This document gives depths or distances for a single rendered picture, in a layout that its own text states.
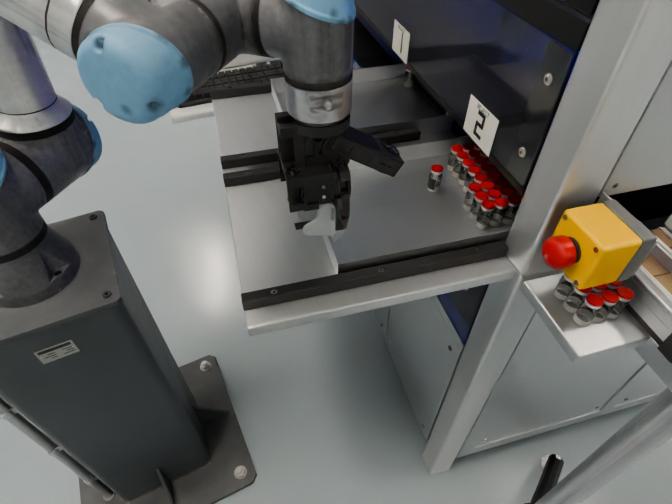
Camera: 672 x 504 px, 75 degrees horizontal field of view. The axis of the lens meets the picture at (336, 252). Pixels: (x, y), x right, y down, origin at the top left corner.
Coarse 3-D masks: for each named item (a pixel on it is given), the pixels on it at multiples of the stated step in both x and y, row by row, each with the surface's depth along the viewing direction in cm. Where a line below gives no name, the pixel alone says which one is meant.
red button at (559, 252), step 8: (552, 240) 52; (560, 240) 51; (568, 240) 51; (544, 248) 53; (552, 248) 51; (560, 248) 51; (568, 248) 50; (544, 256) 53; (552, 256) 52; (560, 256) 51; (568, 256) 50; (576, 256) 51; (552, 264) 52; (560, 264) 51; (568, 264) 51
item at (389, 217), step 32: (352, 160) 82; (416, 160) 85; (352, 192) 78; (384, 192) 78; (416, 192) 78; (448, 192) 78; (352, 224) 72; (384, 224) 72; (416, 224) 72; (448, 224) 72; (352, 256) 67; (384, 256) 63; (416, 256) 65
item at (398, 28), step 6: (396, 24) 91; (396, 30) 91; (402, 30) 88; (396, 36) 92; (408, 36) 86; (396, 42) 92; (402, 42) 90; (408, 42) 87; (396, 48) 93; (402, 48) 90; (408, 48) 88; (402, 54) 91
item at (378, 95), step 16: (400, 64) 108; (272, 80) 102; (368, 80) 108; (384, 80) 109; (400, 80) 109; (352, 96) 103; (368, 96) 103; (384, 96) 103; (400, 96) 103; (416, 96) 103; (352, 112) 98; (368, 112) 98; (384, 112) 98; (400, 112) 98; (416, 112) 98; (432, 112) 98; (368, 128) 88; (384, 128) 89; (400, 128) 90; (432, 128) 92; (448, 128) 93
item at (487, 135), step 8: (472, 96) 68; (472, 104) 69; (480, 104) 66; (472, 112) 69; (488, 112) 65; (472, 120) 69; (480, 120) 67; (488, 120) 65; (496, 120) 63; (464, 128) 72; (472, 128) 70; (488, 128) 66; (496, 128) 64; (472, 136) 70; (480, 136) 68; (488, 136) 66; (480, 144) 68; (488, 144) 66; (488, 152) 67
